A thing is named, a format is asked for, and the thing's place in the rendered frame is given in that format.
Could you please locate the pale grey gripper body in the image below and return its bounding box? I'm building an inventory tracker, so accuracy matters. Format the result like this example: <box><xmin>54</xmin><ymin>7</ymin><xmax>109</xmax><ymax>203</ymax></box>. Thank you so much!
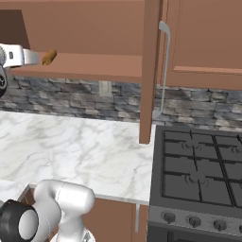
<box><xmin>22</xmin><ymin>48</ymin><xmax>42</xmax><ymax>67</ymax></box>

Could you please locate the brown wooden rolling pin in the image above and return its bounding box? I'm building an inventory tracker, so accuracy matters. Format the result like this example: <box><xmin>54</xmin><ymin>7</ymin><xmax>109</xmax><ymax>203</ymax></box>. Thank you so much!
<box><xmin>41</xmin><ymin>48</ymin><xmax>58</xmax><ymax>67</ymax></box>

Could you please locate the brown open cabinet door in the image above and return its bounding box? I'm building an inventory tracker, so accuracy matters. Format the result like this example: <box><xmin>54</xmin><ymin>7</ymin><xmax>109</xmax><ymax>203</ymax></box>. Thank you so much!
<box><xmin>138</xmin><ymin>0</ymin><xmax>164</xmax><ymax>146</ymax></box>

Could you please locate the brown base cabinet door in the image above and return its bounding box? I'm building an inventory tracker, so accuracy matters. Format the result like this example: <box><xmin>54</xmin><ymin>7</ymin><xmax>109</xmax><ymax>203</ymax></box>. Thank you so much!
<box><xmin>82</xmin><ymin>198</ymin><xmax>149</xmax><ymax>242</ymax></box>

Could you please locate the dark grey gas stove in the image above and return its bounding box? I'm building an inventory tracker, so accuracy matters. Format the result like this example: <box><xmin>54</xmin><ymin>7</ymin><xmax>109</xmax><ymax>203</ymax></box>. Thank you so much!
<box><xmin>147</xmin><ymin>124</ymin><xmax>242</xmax><ymax>242</ymax></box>

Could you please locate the brown open wall cabinet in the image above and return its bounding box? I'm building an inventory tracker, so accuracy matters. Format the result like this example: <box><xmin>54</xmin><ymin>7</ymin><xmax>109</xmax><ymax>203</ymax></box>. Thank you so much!
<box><xmin>0</xmin><ymin>0</ymin><xmax>147</xmax><ymax>84</ymax></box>

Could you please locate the pale wall outlet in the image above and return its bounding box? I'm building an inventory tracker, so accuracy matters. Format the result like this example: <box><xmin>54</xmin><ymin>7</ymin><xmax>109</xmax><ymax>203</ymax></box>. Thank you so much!
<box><xmin>98</xmin><ymin>80</ymin><xmax>112</xmax><ymax>97</ymax></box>

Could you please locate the silver cabinet door handle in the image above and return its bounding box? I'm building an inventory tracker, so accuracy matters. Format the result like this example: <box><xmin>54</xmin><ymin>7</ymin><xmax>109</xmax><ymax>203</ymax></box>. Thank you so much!
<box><xmin>152</xmin><ymin>20</ymin><xmax>171</xmax><ymax>120</ymax></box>

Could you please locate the brown closed wall cabinet door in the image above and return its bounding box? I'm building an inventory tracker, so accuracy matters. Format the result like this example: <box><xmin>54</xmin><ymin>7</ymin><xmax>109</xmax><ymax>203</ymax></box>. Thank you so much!
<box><xmin>156</xmin><ymin>0</ymin><xmax>242</xmax><ymax>92</ymax></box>

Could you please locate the silver base cabinet handle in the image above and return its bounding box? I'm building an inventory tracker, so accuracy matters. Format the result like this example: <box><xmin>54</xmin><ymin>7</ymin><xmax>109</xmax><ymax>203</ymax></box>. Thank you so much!
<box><xmin>134</xmin><ymin>203</ymin><xmax>141</xmax><ymax>233</ymax></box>

